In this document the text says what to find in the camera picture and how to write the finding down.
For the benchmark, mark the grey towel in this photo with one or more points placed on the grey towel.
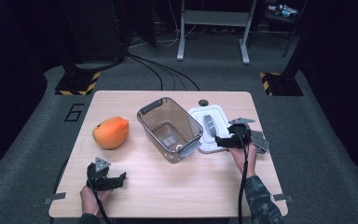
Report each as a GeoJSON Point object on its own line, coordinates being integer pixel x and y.
{"type": "Point", "coordinates": [261, 141]}

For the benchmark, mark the white metal table frame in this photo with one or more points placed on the white metal table frame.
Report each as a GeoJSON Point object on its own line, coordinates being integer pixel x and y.
{"type": "Point", "coordinates": [214, 18]}

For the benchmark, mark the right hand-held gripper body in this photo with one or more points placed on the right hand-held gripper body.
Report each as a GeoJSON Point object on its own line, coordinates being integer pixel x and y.
{"type": "Point", "coordinates": [234, 128]}

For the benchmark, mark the orange plush toy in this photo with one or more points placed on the orange plush toy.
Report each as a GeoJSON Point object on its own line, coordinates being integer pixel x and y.
{"type": "Point", "coordinates": [110, 133]}

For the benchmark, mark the person's right hand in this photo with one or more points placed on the person's right hand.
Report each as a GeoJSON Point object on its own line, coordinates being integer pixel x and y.
{"type": "Point", "coordinates": [237, 155]}

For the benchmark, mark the black cabinet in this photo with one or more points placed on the black cabinet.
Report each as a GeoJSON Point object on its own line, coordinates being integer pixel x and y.
{"type": "Point", "coordinates": [96, 28]}

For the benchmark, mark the dark curtain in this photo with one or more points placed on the dark curtain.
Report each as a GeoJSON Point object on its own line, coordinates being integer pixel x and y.
{"type": "Point", "coordinates": [341, 77]}
{"type": "Point", "coordinates": [9, 77]}

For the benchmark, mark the person's left hand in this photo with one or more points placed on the person's left hand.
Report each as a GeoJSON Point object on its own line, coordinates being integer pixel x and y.
{"type": "Point", "coordinates": [88, 203]}

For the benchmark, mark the black striped stand base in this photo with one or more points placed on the black striped stand base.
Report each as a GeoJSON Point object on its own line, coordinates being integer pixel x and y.
{"type": "Point", "coordinates": [74, 84]}
{"type": "Point", "coordinates": [284, 85]}

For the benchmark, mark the black table grommet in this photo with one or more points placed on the black table grommet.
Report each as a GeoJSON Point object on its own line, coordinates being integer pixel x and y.
{"type": "Point", "coordinates": [203, 103]}

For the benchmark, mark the clear brown storage box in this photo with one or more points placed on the clear brown storage box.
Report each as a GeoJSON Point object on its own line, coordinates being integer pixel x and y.
{"type": "Point", "coordinates": [149, 108]}

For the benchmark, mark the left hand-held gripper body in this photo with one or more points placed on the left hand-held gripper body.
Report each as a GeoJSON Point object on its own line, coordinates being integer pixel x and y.
{"type": "Point", "coordinates": [101, 183]}

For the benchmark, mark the dark shelf with small things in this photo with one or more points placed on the dark shelf with small things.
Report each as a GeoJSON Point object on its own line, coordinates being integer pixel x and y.
{"type": "Point", "coordinates": [281, 11]}

